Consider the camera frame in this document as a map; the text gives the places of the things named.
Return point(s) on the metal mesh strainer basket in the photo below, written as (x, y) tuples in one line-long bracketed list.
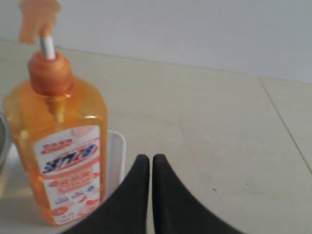
[(5, 140)]

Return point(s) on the white plastic tray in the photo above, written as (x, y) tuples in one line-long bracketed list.
[(14, 182)]

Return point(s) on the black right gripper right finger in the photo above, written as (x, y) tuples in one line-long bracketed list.
[(176, 210)]

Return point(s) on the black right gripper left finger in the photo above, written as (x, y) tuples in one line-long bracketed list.
[(125, 211)]

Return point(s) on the orange dish soap pump bottle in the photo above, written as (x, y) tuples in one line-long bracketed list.
[(59, 125)]

